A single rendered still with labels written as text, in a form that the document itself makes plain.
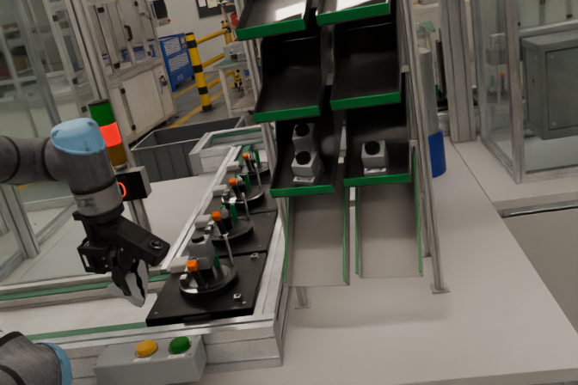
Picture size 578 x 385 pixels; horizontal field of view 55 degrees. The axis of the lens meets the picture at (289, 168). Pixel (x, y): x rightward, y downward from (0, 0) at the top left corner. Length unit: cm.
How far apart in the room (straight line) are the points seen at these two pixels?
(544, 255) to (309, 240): 91
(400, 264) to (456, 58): 122
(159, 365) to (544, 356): 73
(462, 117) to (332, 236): 121
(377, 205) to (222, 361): 46
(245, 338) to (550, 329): 61
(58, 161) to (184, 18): 1169
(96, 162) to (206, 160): 156
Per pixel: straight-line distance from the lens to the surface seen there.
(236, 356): 120
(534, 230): 185
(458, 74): 225
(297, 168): 108
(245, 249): 144
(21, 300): 166
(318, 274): 119
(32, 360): 104
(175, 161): 325
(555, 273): 194
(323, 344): 124
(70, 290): 158
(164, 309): 129
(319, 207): 123
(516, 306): 130
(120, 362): 119
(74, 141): 92
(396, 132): 120
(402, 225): 120
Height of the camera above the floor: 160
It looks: 19 degrees down
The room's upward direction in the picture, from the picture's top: 11 degrees counter-clockwise
